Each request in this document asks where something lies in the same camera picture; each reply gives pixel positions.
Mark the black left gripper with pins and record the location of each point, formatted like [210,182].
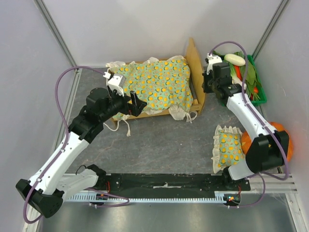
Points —
[137,105]

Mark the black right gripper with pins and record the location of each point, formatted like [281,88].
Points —
[207,82]

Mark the wooden pet bed frame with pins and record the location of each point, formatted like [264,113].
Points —
[195,83]

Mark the lemon print cushion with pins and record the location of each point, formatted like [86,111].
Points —
[163,84]

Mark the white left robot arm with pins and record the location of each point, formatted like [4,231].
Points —
[45,191]

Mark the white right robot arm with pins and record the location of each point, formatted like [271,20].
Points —
[269,147]

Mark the orange carrot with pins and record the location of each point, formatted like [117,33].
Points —
[238,73]

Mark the white eggplant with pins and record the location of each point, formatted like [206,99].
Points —
[235,59]

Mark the green spinach leaves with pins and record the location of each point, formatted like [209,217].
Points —
[251,79]

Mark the green plastic crate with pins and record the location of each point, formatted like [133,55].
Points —
[260,97]

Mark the small lemon print pillow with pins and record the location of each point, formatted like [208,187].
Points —
[227,148]

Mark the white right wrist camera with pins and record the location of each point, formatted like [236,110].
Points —
[211,60]

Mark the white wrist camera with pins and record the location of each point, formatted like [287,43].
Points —
[211,60]
[115,82]

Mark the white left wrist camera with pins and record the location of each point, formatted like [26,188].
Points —
[115,82]

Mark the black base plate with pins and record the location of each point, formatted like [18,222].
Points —
[169,186]

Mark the white cable duct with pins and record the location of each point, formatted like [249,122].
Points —
[92,197]

